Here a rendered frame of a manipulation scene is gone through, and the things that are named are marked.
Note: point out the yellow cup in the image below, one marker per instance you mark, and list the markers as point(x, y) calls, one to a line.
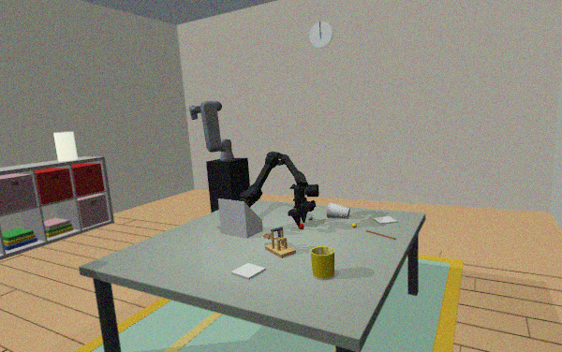
point(322, 262)

